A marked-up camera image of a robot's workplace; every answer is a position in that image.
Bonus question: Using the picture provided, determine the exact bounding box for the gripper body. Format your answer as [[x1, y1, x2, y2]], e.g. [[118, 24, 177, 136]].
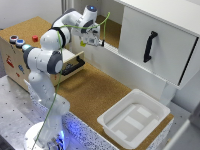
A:
[[81, 27, 101, 48]]

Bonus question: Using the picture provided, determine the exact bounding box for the yellow block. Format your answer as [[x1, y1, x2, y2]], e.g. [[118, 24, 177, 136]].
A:
[[79, 40, 87, 48]]

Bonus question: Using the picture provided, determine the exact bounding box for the wooden drawer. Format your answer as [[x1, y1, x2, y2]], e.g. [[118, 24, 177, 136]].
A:
[[61, 49, 86, 83]]

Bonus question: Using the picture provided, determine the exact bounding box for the wooden drawer box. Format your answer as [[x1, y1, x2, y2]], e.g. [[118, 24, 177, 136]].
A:
[[0, 16, 76, 93]]

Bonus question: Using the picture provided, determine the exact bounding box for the green button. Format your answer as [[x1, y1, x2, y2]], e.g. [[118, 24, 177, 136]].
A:
[[21, 43, 32, 53]]

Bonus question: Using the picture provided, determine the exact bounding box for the white cabinet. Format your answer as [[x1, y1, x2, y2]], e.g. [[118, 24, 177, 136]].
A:
[[72, 0, 200, 108]]

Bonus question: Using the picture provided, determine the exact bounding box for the blue button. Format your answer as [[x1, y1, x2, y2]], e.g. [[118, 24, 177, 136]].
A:
[[15, 38, 26, 48]]

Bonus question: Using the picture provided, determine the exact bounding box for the white sliding door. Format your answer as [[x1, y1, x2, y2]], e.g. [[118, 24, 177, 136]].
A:
[[117, 5, 199, 87]]

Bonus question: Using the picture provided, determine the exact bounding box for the red button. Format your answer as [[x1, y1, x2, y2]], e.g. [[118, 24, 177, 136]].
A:
[[9, 35, 19, 44]]

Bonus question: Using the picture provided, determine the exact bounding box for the white plastic box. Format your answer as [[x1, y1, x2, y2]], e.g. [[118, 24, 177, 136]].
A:
[[96, 88, 172, 150]]

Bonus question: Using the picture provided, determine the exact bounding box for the black drawer handle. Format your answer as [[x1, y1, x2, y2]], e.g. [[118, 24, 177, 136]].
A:
[[61, 55, 86, 77]]

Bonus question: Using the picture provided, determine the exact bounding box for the green cable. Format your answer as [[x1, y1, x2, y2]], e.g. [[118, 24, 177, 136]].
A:
[[31, 11, 111, 150]]

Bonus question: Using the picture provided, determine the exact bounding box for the black door handle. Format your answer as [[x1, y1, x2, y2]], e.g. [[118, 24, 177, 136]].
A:
[[142, 30, 159, 64]]

